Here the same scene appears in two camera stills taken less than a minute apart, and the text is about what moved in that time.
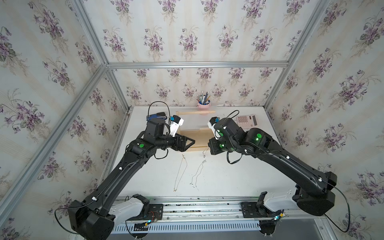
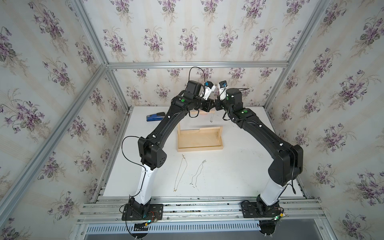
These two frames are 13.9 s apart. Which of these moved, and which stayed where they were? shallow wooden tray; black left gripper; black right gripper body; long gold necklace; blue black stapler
Moved: black left gripper; black right gripper body
Stayed: blue black stapler; shallow wooden tray; long gold necklace
